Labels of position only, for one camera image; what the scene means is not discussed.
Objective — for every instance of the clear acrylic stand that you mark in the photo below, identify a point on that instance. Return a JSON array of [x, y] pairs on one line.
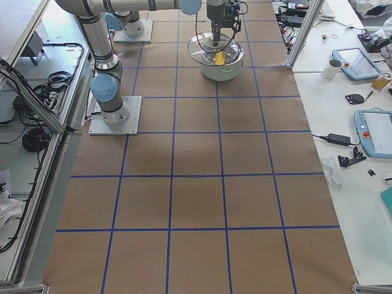
[[331, 172]]

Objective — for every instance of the white mug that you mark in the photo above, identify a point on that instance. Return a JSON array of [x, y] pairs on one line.
[[331, 69]]

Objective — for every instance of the yellow corn cob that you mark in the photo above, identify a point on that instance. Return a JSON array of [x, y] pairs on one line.
[[219, 58]]

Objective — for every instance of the yellow drink can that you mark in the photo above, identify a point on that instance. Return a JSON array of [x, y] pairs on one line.
[[381, 81]]

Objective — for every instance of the mint green cooking pot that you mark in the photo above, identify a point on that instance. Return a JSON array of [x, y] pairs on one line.
[[222, 67]]

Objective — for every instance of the blue teach pendant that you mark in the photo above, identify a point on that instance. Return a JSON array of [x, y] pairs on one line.
[[361, 66], [374, 130]]

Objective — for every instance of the aluminium frame post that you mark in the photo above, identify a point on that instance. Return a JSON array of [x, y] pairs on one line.
[[305, 29]]

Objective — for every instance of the teal notebook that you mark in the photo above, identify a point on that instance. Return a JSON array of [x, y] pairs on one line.
[[386, 197]]

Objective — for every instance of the blue teach pendant far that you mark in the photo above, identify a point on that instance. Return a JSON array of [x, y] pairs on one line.
[[361, 66]]

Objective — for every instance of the grey metal box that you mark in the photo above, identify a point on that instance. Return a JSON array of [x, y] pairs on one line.
[[34, 49]]

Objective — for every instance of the glass pot lid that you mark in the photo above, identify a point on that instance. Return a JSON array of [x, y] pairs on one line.
[[201, 48]]

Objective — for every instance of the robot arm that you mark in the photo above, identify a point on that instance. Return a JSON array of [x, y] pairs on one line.
[[105, 87], [222, 14]]

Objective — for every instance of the black power brick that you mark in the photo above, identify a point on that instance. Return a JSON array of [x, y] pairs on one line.
[[293, 21]]

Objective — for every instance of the black charger with cable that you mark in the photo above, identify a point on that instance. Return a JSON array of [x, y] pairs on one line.
[[336, 139]]

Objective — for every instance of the white crumpled cloth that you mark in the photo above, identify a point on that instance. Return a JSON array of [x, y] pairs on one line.
[[10, 208]]

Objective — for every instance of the blue teach pendant near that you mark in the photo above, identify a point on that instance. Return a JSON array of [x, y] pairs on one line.
[[374, 130]]

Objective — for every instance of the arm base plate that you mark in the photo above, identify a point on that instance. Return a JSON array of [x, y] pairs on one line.
[[121, 122], [135, 32]]

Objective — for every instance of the black round case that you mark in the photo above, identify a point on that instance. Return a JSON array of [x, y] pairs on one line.
[[354, 99]]

